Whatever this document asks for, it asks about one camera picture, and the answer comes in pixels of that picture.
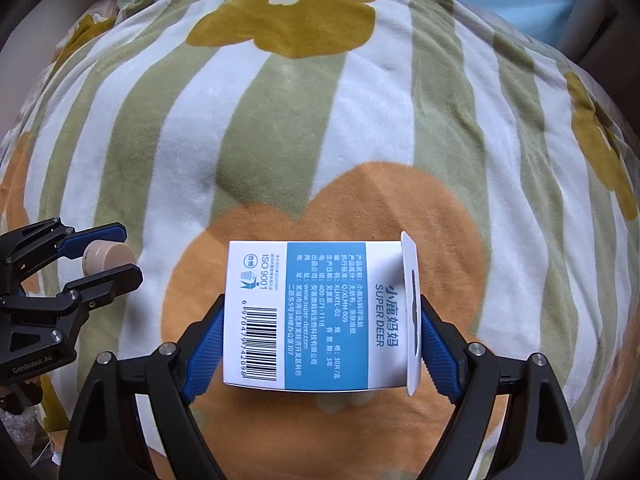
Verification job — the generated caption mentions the small round cosmetic jar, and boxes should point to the small round cosmetic jar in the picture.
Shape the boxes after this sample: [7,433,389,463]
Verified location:
[82,241,136,277]

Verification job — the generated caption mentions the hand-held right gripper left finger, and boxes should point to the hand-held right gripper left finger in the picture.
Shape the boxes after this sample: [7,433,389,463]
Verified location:
[59,294,226,480]

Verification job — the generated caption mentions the striped flower print blanket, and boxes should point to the striped flower print blanket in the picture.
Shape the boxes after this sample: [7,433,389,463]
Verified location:
[0,0,640,480]

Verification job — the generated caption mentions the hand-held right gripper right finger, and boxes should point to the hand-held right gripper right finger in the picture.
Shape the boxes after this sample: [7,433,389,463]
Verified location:
[419,294,586,480]

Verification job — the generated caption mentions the person's left hand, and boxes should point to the person's left hand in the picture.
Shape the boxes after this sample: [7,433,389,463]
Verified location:
[0,384,42,412]

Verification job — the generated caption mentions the blue and white carton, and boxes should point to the blue and white carton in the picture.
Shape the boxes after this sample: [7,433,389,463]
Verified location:
[222,232,426,397]

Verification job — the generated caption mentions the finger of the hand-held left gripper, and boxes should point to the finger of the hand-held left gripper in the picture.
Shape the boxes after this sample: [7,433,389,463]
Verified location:
[0,217,127,267]
[62,263,144,312]

